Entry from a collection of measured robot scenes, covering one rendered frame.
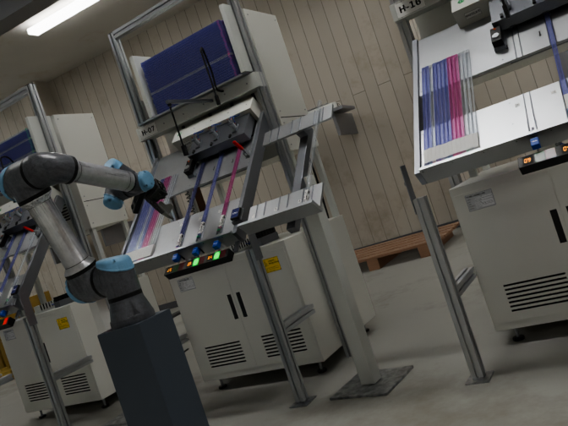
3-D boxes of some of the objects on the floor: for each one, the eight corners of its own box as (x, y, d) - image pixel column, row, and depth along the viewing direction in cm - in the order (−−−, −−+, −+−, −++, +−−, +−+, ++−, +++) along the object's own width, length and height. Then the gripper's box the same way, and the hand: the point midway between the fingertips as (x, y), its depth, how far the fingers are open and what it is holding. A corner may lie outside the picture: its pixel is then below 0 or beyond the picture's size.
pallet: (465, 232, 565) (461, 220, 565) (449, 251, 487) (444, 237, 487) (342, 265, 621) (339, 254, 621) (310, 287, 543) (306, 275, 543)
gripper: (150, 190, 239) (186, 212, 253) (140, 161, 253) (174, 184, 266) (135, 204, 240) (171, 226, 254) (127, 176, 254) (161, 197, 268)
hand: (168, 209), depth 261 cm, fingers open, 14 cm apart
